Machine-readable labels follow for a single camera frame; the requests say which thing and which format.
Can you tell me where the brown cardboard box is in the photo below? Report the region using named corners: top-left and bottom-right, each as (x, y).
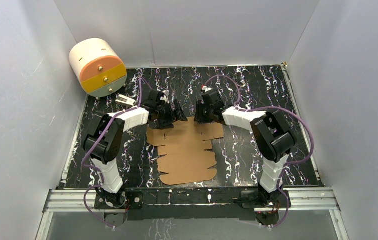
top-left (147, 117), bottom-right (224, 186)

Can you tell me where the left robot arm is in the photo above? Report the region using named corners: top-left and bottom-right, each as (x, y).
top-left (81, 90), bottom-right (187, 208)

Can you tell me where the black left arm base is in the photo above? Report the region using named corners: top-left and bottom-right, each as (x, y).
top-left (94, 187), bottom-right (144, 224)

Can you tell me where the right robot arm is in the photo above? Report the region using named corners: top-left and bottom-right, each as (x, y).
top-left (194, 86), bottom-right (297, 207)

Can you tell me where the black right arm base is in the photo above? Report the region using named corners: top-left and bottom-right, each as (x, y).
top-left (233, 188), bottom-right (291, 228)

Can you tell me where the white stapler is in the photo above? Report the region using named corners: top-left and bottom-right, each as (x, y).
top-left (115, 94), bottom-right (137, 108)

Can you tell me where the round pastel drawer cabinet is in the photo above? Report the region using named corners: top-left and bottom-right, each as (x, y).
top-left (68, 38), bottom-right (127, 98)

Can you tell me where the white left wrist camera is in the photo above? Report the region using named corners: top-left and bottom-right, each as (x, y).
top-left (161, 90), bottom-right (169, 104)

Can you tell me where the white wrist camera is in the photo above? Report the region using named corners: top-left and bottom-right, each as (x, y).
top-left (161, 90), bottom-right (169, 104)
top-left (201, 85), bottom-right (211, 93)

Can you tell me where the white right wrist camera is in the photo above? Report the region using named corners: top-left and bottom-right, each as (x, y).
top-left (201, 85), bottom-right (211, 93)

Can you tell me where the aluminium front rail frame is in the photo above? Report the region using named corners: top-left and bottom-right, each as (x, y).
top-left (36, 186), bottom-right (348, 240)

